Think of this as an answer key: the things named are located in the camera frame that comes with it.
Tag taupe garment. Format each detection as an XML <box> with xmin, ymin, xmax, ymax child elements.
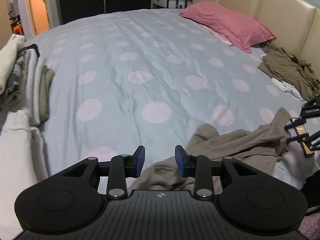
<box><xmin>130</xmin><ymin>107</ymin><xmax>292</xmax><ymax>193</ymax></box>

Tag white cloth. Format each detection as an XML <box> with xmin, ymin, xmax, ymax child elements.
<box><xmin>0</xmin><ymin>110</ymin><xmax>50</xmax><ymax>207</ymax></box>

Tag beige folded garment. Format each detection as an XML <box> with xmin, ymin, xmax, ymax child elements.
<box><xmin>0</xmin><ymin>51</ymin><xmax>36</xmax><ymax>107</ymax></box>

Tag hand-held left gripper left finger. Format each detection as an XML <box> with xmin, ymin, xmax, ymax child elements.
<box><xmin>62</xmin><ymin>145</ymin><xmax>146</xmax><ymax>200</ymax></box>

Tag white folded garment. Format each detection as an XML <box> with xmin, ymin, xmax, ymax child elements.
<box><xmin>24</xmin><ymin>50</ymin><xmax>45</xmax><ymax>127</ymax></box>

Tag cream folded garment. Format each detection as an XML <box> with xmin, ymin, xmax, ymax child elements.
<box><xmin>0</xmin><ymin>34</ymin><xmax>26</xmax><ymax>96</ymax></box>

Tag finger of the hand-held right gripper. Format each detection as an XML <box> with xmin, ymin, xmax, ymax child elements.
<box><xmin>287</xmin><ymin>126</ymin><xmax>320</xmax><ymax>158</ymax></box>
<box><xmin>284</xmin><ymin>97</ymin><xmax>320</xmax><ymax>132</ymax></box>

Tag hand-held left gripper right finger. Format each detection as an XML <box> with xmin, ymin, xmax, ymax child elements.
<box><xmin>174</xmin><ymin>145</ymin><xmax>259</xmax><ymax>200</ymax></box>

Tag white side table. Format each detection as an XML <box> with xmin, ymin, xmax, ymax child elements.
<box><xmin>150</xmin><ymin>0</ymin><xmax>194</xmax><ymax>9</ymax></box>

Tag olive striped garment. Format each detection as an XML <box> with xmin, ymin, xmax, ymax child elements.
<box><xmin>257</xmin><ymin>44</ymin><xmax>320</xmax><ymax>101</ymax></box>

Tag light pink pillow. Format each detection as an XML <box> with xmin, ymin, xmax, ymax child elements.
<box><xmin>200</xmin><ymin>24</ymin><xmax>236</xmax><ymax>46</ymax></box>

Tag white crumpled garment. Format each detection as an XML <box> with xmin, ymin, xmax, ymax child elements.
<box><xmin>271</xmin><ymin>77</ymin><xmax>305</xmax><ymax>99</ymax></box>

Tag cream door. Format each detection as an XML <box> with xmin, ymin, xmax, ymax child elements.
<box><xmin>25</xmin><ymin>0</ymin><xmax>51</xmax><ymax>36</ymax></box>

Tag black folded garment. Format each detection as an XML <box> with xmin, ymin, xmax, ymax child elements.
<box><xmin>24</xmin><ymin>44</ymin><xmax>40</xmax><ymax>57</ymax></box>

